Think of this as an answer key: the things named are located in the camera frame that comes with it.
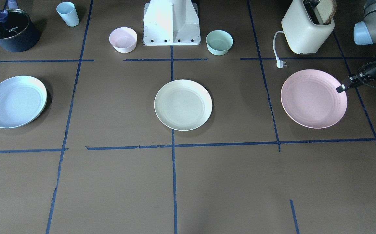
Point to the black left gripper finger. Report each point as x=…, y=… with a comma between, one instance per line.
x=348, y=83

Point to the pink plate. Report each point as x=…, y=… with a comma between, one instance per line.
x=309, y=98

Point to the white toaster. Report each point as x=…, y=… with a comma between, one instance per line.
x=303, y=27

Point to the bread slice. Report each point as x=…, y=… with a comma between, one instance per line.
x=326, y=10

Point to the green bowl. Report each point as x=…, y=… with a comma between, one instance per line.
x=219, y=42

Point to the cream white plate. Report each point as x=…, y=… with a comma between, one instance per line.
x=183, y=105

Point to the pink bowl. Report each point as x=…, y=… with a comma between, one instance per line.
x=123, y=39

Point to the light blue cup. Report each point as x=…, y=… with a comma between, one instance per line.
x=68, y=13

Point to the blue plate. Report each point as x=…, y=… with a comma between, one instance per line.
x=22, y=100

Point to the dark blue pot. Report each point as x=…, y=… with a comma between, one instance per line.
x=17, y=31

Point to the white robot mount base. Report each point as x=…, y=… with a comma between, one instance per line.
x=171, y=23

